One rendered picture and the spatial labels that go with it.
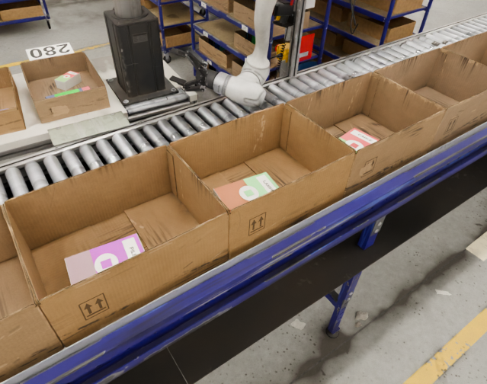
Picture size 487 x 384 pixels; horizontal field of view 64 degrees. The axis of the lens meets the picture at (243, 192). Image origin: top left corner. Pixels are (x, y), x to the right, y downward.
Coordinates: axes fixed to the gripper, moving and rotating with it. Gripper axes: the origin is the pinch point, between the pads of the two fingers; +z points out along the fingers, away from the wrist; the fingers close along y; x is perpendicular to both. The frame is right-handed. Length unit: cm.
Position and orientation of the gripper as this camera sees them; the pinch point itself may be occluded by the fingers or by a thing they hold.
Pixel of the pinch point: (173, 65)
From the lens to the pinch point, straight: 176.7
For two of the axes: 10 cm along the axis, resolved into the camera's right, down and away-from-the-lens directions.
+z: -9.2, -3.8, 1.2
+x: 3.7, -6.8, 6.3
